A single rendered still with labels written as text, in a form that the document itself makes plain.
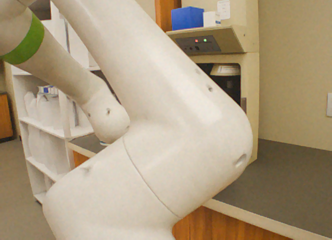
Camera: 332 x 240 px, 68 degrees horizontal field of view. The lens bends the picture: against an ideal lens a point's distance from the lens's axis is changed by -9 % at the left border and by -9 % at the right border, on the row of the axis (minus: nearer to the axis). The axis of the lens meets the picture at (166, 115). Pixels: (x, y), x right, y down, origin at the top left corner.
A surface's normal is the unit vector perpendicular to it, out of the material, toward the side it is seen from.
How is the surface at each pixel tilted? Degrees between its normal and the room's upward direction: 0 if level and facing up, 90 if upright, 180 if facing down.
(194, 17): 90
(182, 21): 90
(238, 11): 90
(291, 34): 90
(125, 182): 62
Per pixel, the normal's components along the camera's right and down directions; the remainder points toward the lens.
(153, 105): -0.44, 0.00
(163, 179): 0.00, 0.04
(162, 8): 0.73, 0.11
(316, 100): -0.69, 0.19
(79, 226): -0.18, -0.25
